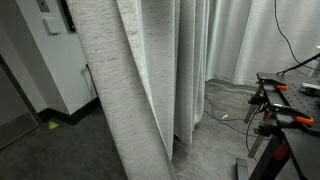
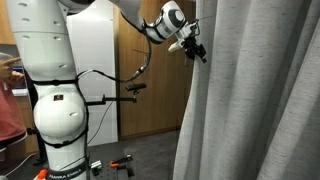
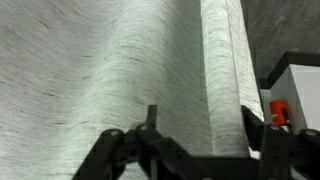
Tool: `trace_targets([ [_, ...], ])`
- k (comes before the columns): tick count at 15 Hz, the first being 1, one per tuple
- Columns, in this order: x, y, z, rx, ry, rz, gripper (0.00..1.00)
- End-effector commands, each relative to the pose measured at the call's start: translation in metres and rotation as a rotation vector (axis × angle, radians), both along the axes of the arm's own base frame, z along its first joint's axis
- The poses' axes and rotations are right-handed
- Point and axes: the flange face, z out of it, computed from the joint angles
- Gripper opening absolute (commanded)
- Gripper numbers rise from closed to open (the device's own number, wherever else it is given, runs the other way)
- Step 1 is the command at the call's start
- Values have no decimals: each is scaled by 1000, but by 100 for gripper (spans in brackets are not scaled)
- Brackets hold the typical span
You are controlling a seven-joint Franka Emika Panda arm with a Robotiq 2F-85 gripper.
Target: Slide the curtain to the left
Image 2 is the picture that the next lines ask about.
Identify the black perforated breadboard plate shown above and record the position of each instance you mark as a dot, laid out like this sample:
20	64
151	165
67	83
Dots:
106	175

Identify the person in pink shirt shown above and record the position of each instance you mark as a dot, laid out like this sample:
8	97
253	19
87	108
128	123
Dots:
10	116

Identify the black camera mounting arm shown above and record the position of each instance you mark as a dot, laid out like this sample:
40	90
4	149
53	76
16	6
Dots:
116	99

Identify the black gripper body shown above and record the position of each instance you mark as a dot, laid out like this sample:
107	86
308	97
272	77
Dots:
192	46

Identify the black tripod pole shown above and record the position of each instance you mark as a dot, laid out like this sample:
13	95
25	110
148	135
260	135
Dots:
40	146

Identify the blue lit screen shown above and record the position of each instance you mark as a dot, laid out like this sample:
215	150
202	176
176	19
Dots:
20	75

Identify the grey woven curtain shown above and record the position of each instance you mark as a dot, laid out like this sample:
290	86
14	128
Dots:
250	100

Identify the person's pointing hand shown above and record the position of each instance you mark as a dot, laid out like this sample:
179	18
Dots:
8	73

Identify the black stereo camera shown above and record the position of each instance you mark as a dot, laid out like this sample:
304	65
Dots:
136	87

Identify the brown wooden door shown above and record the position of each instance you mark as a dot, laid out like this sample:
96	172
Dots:
156	106

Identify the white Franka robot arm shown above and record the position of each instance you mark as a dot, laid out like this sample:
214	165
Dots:
43	50

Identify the orange black bar clamp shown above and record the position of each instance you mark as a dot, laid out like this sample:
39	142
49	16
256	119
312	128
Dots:
115	164
42	174

